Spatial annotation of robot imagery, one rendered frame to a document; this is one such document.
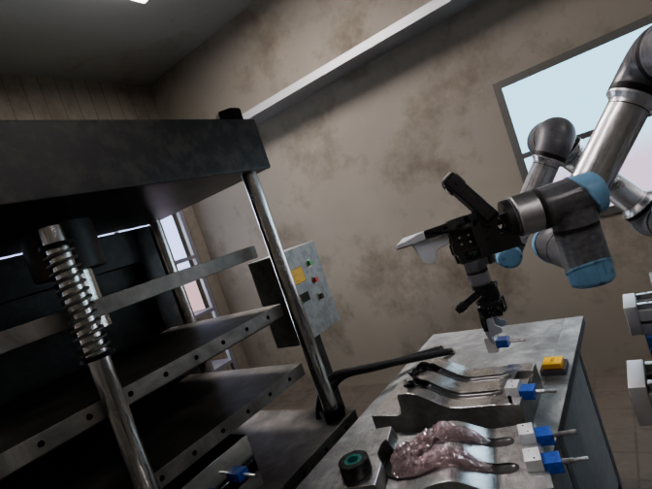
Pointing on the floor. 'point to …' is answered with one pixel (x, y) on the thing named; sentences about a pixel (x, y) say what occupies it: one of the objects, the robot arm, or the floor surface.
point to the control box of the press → (317, 286)
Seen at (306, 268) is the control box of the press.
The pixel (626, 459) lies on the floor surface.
